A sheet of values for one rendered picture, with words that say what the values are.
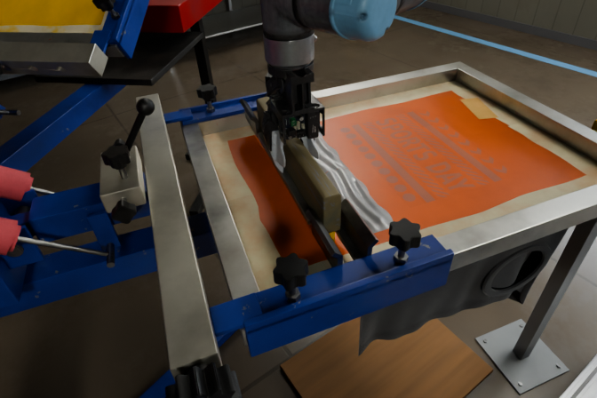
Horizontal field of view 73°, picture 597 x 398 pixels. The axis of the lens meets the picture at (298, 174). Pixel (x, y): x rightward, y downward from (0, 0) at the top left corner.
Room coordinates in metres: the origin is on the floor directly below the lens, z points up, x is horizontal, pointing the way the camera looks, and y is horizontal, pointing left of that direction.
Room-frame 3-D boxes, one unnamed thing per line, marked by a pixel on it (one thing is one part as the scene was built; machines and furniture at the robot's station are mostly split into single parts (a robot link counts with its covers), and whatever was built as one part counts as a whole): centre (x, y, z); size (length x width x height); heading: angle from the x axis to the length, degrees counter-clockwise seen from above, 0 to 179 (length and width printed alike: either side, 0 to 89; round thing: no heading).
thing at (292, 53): (0.60, 0.00, 1.23); 0.08 x 0.08 x 0.05
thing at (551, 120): (0.69, -0.20, 0.97); 0.79 x 0.58 x 0.04; 109
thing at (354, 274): (0.35, -0.06, 0.97); 0.30 x 0.05 x 0.07; 109
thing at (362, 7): (0.54, -0.08, 1.30); 0.11 x 0.11 x 0.08; 45
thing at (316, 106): (0.59, 0.00, 1.15); 0.09 x 0.08 x 0.12; 19
